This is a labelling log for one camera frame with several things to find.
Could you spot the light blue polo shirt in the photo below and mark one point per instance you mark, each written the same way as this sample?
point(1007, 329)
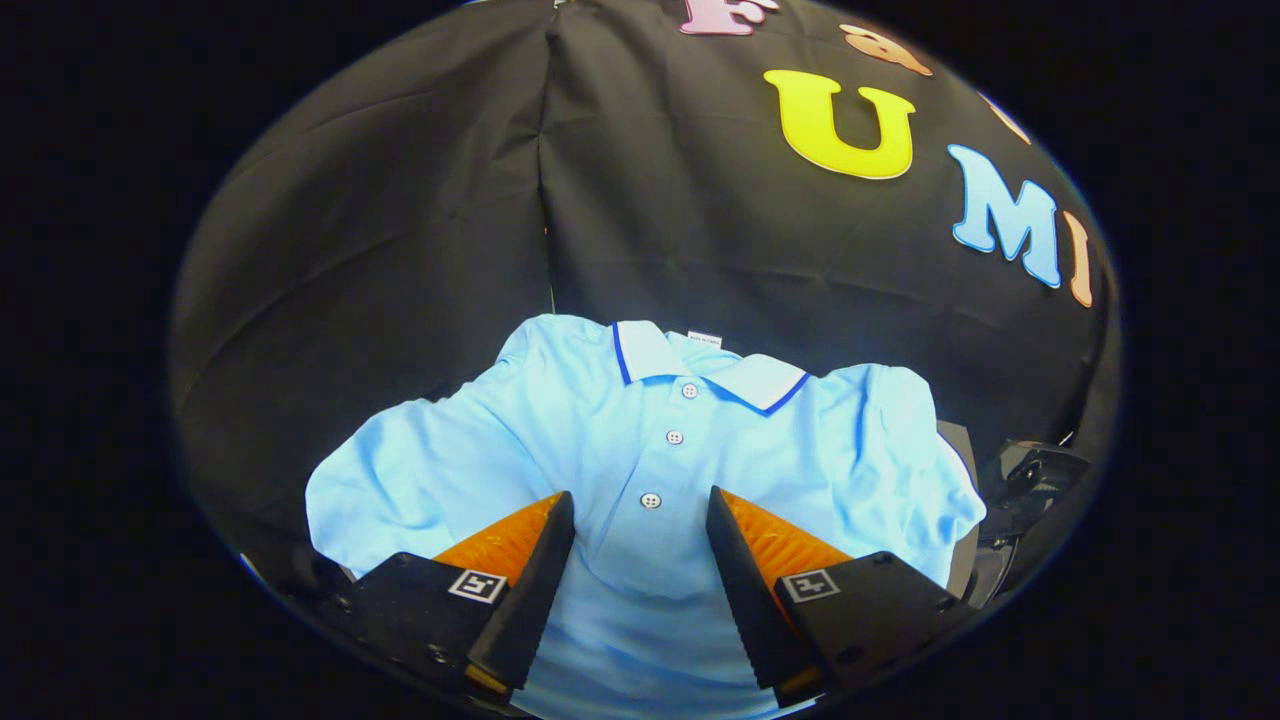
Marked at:
point(620, 440)

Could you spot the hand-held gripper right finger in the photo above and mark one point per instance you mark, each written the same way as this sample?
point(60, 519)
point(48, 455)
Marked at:
point(745, 590)

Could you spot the black backdrop cloth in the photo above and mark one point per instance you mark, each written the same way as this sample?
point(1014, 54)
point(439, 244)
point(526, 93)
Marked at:
point(400, 250)

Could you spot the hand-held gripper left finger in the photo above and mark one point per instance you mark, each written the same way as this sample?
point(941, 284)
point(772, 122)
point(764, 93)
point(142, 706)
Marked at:
point(535, 580)

